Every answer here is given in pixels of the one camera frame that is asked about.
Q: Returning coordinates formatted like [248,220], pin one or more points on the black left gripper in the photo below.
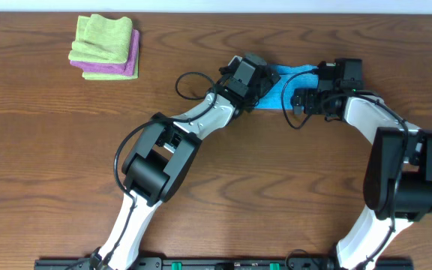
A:
[270,76]

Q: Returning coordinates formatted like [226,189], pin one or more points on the top green folded cloth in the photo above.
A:
[101,40]

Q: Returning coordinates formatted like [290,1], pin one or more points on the purple folded cloth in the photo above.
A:
[124,69]

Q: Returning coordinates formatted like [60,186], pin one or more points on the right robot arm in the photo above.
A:
[397,186]

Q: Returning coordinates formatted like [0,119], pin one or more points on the blue microfiber cloth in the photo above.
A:
[272,101]

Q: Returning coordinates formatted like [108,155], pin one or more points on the bottom green folded cloth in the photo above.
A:
[110,76]

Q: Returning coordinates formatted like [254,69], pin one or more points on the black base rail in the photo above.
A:
[156,263]

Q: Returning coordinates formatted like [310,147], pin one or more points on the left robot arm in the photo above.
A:
[161,157]

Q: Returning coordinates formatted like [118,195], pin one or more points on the green folded cloth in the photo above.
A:
[101,40]
[110,76]

